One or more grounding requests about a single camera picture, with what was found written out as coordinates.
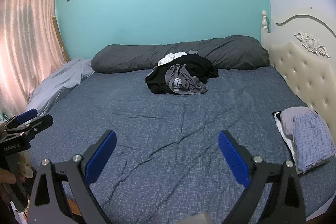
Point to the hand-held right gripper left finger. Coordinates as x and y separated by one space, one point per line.
102 155

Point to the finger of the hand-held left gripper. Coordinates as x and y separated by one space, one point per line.
27 115
39 125

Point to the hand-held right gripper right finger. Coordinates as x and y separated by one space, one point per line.
233 158

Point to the grey boxer shorts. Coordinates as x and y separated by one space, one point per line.
183 74

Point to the person's left hand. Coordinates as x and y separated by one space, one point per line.
6 176

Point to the folded white black garment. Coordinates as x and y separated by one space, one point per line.
288 145

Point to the blue patterned bed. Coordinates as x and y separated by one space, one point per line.
157 134

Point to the folded grey garment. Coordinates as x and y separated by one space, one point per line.
288 121

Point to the wooden board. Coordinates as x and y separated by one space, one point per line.
61 43

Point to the folded blue plaid shorts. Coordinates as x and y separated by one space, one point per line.
312 140

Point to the pink curtain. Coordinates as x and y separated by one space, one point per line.
26 29

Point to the dark grey long pillow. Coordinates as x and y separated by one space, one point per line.
131 58

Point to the cream tufted headboard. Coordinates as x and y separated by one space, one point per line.
296 69

